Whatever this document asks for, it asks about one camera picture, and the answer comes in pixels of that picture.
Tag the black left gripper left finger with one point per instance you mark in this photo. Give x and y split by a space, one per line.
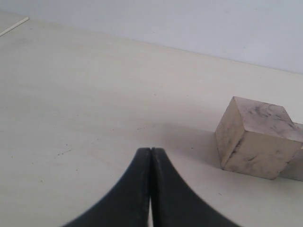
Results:
127 203

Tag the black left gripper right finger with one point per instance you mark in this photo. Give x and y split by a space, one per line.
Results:
174 203

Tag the second largest wooden cube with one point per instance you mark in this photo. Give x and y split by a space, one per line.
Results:
294 165

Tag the thin white strip on table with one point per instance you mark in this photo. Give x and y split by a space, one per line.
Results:
14 26

